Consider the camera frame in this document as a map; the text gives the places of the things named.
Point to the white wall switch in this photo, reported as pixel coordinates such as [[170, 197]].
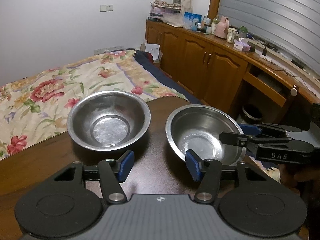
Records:
[[106, 8]]

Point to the pink kettle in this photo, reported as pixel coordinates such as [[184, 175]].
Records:
[[222, 28]]

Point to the white paper bag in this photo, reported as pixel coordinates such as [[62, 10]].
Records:
[[153, 50]]

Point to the floral bed quilt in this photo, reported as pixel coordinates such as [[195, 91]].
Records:
[[35, 108]]

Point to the stack of folded fabrics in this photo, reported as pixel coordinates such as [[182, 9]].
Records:
[[160, 7]]

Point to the blue white box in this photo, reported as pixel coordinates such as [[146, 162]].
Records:
[[191, 21]]

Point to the window roller blind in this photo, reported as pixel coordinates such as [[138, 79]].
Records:
[[292, 25]]

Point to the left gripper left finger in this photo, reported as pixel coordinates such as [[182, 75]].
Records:
[[110, 173]]

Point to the smaller steel bowl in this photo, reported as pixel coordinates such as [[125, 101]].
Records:
[[108, 120]]

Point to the wooden sideboard cabinet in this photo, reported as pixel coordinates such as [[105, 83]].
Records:
[[218, 75]]

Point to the large steel bowl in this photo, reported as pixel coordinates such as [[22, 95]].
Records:
[[197, 127]]

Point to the pink tissue box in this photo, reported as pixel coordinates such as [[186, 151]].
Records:
[[241, 46]]

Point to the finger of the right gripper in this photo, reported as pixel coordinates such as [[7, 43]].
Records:
[[236, 139], [266, 129]]

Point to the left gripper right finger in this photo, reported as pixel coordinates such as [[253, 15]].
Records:
[[209, 173]]

